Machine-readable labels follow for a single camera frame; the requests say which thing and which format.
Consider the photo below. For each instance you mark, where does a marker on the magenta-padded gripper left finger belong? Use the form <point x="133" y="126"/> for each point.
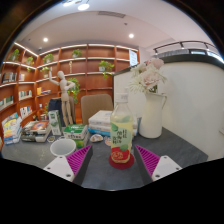
<point x="60" y="166"/>

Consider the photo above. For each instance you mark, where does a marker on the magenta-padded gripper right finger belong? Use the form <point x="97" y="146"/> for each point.
<point x="166" y="166"/>

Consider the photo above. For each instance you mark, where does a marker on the clear drink bottle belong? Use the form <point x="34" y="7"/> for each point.
<point x="121" y="133"/>

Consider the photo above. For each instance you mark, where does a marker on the white mug with triangle pattern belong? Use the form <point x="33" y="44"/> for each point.
<point x="62" y="146"/>

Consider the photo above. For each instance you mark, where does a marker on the small painted dish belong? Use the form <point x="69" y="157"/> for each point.
<point x="107" y="141"/>
<point x="50" y="138"/>
<point x="96" y="138"/>

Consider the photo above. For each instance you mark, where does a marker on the green and white box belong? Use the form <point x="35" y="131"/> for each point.
<point x="76" y="133"/>

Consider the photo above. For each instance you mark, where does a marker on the dark book stack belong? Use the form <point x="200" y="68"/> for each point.
<point x="36" y="130"/>

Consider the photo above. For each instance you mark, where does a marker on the tall green and white carton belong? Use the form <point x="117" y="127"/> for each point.
<point x="55" y="122"/>

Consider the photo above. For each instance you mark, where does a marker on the flat round red coaster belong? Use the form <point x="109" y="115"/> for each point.
<point x="121" y="165"/>

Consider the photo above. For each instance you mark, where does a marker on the white pitcher vase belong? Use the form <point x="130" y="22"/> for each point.
<point x="151" y="116"/>

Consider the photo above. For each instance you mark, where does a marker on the dark office chair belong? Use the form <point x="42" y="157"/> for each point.
<point x="56" y="105"/>

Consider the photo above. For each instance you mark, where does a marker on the white curved partition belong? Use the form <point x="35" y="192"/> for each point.
<point x="193" y="106"/>

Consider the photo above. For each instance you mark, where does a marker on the wooden artist mannequin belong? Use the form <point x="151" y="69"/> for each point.
<point x="64" y="96"/>

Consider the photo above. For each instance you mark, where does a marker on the tan chair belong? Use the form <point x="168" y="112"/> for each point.
<point x="96" y="105"/>

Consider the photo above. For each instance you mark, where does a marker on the pink and white flower bouquet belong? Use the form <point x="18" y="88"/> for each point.
<point x="148" y="76"/>

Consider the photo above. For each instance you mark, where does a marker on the wooden shelf unit with books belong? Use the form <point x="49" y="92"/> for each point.
<point x="93" y="66"/>

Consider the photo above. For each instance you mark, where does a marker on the black ceiling track light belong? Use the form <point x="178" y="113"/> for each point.
<point x="181" y="43"/>

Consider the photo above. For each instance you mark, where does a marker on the recessed ceiling spotlight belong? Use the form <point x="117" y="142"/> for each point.
<point x="131" y="35"/>
<point x="45" y="39"/>

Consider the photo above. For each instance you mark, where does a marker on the ceiling air vent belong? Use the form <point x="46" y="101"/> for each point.
<point x="111" y="14"/>

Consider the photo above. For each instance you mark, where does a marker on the branched ceiling lamp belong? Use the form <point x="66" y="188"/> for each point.
<point x="82" y="6"/>

